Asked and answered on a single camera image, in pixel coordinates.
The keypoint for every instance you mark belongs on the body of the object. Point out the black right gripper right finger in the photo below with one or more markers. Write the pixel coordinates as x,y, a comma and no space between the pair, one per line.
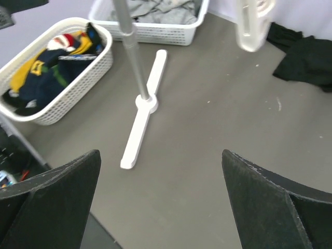
271,211

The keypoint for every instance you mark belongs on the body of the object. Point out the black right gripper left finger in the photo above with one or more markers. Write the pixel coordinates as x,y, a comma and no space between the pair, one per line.
50,210

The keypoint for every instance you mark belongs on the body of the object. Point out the navy santa sock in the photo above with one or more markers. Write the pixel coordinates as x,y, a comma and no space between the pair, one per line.
64,41

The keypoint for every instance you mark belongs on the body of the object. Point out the white clip sock hanger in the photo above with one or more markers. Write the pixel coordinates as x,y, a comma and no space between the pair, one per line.
253,23

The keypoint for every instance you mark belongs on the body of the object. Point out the white oval sock basket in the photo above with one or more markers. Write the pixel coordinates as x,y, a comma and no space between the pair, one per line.
71,95

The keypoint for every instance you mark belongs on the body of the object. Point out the grey white drying rack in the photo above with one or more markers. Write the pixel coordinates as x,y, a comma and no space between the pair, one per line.
146,102

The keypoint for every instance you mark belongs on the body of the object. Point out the black garment on floor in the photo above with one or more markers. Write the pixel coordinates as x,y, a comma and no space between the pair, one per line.
307,59

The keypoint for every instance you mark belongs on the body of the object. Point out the black blue patterned sock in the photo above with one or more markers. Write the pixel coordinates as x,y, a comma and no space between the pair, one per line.
97,45

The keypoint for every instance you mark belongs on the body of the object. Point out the white rectangular laundry basket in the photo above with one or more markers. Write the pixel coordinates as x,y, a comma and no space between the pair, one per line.
168,34

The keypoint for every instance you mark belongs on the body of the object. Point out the grey clothes pile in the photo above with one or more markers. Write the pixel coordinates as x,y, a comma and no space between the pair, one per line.
182,12

